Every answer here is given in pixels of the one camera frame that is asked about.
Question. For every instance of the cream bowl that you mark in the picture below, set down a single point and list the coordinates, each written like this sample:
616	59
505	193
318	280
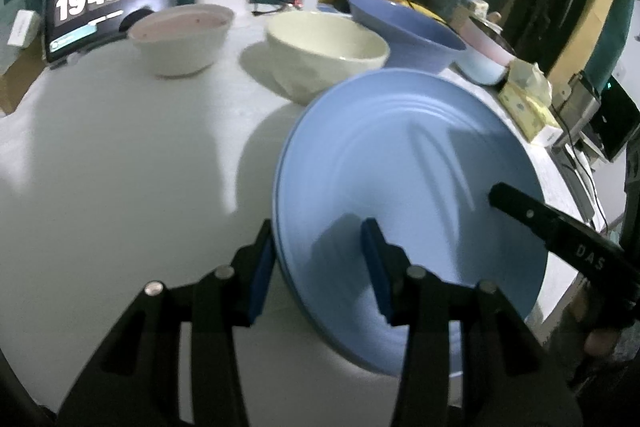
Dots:
320	67

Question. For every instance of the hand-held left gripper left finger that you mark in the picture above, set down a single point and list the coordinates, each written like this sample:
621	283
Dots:
260	282

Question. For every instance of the small white box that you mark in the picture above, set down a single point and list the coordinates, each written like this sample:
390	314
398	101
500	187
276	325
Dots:
22	29

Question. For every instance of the narrow teal curtain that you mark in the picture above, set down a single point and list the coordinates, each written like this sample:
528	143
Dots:
620	32

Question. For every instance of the black smartphone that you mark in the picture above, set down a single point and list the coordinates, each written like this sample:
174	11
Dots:
577	187

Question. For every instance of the light blue plate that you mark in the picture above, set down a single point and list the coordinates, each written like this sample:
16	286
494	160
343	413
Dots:
400	157
455	352

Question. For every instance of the large dark blue bowl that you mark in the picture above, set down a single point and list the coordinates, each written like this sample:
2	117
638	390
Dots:
410	37

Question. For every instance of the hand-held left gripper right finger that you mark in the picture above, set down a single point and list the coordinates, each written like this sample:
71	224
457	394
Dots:
377	267

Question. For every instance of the plain pink bowl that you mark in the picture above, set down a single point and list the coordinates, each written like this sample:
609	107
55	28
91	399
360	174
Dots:
482	44

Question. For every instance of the black monitor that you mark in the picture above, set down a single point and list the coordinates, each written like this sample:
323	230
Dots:
622	122

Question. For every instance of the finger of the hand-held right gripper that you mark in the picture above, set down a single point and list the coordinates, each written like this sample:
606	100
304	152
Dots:
550	227

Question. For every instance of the steel bowl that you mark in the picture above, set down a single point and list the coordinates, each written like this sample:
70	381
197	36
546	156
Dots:
492	34

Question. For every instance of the pink dotted bowl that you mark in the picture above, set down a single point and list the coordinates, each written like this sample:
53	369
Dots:
175	52

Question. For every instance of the white power bank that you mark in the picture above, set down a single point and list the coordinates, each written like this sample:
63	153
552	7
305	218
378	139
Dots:
547	137

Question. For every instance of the white power strip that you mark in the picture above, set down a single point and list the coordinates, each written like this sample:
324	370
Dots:
275	8

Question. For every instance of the yellow tissue pack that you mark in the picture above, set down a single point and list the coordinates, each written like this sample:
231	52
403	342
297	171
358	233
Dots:
525	107

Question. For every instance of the narrow yellow curtain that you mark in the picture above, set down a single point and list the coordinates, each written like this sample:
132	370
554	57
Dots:
600	7

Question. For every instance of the person's right hand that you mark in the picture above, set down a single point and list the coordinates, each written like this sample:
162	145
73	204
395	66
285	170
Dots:
602	342

